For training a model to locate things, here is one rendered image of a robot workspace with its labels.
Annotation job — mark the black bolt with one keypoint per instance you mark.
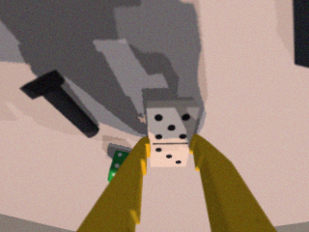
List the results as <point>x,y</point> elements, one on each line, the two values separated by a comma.
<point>49,86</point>

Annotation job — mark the white domino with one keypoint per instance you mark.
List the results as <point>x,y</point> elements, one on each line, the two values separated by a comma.
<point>171,125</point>

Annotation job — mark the green die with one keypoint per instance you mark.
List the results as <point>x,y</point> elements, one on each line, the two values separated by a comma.
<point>117,161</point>

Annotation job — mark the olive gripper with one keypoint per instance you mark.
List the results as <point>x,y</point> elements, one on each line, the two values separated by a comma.
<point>230,204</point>

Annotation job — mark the dark grey bin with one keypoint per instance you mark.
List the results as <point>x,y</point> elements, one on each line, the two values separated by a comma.
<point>301,32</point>

